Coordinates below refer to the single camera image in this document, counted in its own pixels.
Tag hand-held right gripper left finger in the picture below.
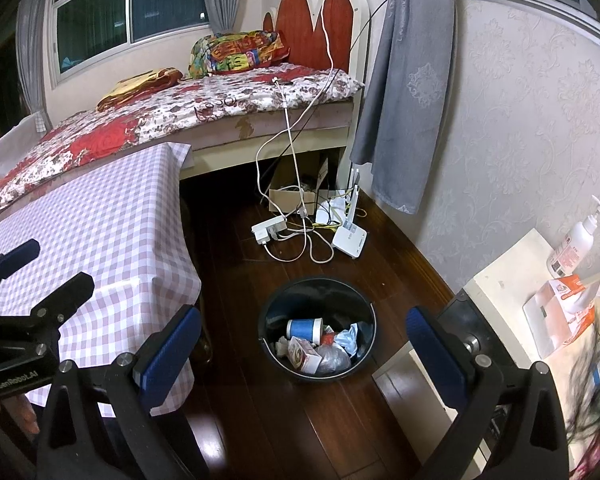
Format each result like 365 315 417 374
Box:
35 304 203 480

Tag dark hanging strands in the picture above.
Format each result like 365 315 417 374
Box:
567 305 600 480

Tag white orange tissue pack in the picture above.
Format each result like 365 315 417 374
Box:
522 274 600 360

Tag thin grey cable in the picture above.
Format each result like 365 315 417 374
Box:
325 0 388 111

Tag red and white headboard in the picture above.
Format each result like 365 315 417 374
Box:
262 0 371 76

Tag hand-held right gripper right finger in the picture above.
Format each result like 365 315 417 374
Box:
405 306 571 480

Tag white power strip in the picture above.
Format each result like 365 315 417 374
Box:
251 216 287 246

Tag person's left hand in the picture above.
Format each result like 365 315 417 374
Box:
0 394 42 436

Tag bed with floral sheet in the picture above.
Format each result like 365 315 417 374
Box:
0 62 366 231

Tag white router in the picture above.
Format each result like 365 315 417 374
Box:
331 170 368 260

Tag folded yellow red blanket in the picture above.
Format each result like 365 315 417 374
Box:
96 66 183 111

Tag clear plastic bag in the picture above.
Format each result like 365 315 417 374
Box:
314 342 353 375

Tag white cabinet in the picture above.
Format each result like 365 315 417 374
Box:
372 227 600 480

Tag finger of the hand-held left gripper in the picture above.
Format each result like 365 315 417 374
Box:
0 239 41 288
17 272 96 333

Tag white charger cable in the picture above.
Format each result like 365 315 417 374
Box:
255 0 343 263

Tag large sliding window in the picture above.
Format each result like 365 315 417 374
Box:
50 0 211 81

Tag pink checked tablecloth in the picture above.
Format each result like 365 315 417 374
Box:
0 142 203 418

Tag white blue wrapper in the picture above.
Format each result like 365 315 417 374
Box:
330 324 361 357

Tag white pump lotion bottle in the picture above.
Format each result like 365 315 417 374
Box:
546 195 600 278

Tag black trash bin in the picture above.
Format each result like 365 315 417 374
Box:
257 276 377 386

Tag blue paper cup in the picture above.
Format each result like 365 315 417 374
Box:
286 317 325 343

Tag cardboard box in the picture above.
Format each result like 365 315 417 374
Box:
269 152 331 216

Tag long grey curtain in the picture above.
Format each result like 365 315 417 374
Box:
349 0 456 215

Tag colourful printed pillow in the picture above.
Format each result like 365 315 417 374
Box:
187 30 291 81

